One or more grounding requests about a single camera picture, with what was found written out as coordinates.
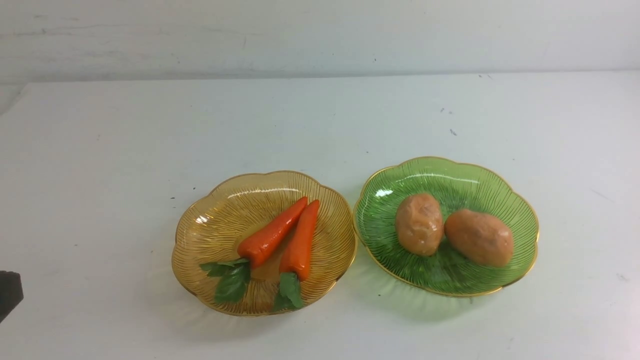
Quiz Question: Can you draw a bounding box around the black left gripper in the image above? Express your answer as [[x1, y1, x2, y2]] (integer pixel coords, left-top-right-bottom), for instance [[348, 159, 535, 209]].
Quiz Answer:
[[0, 270, 25, 322]]

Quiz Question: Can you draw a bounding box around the toy carrot with leaves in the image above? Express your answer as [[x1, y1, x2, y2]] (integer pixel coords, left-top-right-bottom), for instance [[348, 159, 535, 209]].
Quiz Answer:
[[199, 196, 308, 304]]

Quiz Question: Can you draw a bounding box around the toy potato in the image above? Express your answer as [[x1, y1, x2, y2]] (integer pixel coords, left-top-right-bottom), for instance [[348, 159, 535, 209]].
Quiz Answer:
[[444, 208, 514, 268], [395, 193, 444, 257]]

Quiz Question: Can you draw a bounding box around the amber ribbed plastic plate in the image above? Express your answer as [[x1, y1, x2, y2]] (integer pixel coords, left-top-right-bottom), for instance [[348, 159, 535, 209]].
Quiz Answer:
[[171, 170, 358, 317]]

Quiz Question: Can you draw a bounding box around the green ribbed plastic plate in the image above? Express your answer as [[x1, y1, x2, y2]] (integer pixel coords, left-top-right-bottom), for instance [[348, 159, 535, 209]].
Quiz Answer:
[[353, 156, 540, 297]]

